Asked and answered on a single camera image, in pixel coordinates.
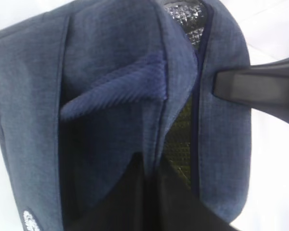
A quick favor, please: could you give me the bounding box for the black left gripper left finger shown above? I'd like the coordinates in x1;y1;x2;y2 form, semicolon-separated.
69;153;144;231

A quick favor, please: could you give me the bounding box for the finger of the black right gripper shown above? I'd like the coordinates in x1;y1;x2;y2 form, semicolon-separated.
213;58;289;124

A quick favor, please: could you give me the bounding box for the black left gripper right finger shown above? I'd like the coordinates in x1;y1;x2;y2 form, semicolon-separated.
148;158;237;231

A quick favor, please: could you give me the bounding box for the navy blue lunch bag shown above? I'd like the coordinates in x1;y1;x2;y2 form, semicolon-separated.
0;0;251;231

